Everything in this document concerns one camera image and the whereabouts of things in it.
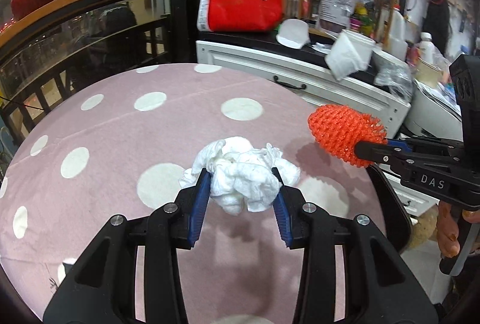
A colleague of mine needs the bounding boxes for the right hand painted nails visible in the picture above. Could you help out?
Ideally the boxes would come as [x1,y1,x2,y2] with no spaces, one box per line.
[436,201,480,258]

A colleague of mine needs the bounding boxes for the white drawer cabinet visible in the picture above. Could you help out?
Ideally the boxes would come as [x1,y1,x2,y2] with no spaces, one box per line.
[196,40,410,137]

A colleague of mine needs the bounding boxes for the red tote bag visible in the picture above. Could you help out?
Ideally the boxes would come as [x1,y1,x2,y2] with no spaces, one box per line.
[197,0,283,32]

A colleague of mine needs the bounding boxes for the white bowl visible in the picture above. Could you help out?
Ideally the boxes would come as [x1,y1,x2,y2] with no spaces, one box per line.
[276,19,310,50]

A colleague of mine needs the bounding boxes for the white printer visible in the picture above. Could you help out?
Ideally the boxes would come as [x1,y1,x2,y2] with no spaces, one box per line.
[403,80,463,141]

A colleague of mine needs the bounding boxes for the clear plastic bag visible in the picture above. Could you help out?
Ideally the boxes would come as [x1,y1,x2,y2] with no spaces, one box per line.
[373,55,413,102]

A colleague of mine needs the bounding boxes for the white plastic jug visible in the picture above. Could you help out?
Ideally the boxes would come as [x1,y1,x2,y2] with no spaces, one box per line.
[385,5,408,61]

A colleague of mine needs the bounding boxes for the pink polka dot tablecloth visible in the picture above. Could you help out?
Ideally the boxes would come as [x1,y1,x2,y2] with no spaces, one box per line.
[1,64,384,323]

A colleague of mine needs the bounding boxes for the white drawer stack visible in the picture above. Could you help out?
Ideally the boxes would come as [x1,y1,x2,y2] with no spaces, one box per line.
[379,164,439,218]

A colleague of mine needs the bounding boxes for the dark brown trash bin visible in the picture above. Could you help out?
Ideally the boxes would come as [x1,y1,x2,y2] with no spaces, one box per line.
[366,165,413,253]

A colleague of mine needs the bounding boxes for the white tissue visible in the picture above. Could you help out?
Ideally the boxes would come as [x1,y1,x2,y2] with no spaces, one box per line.
[179,136,301,216]

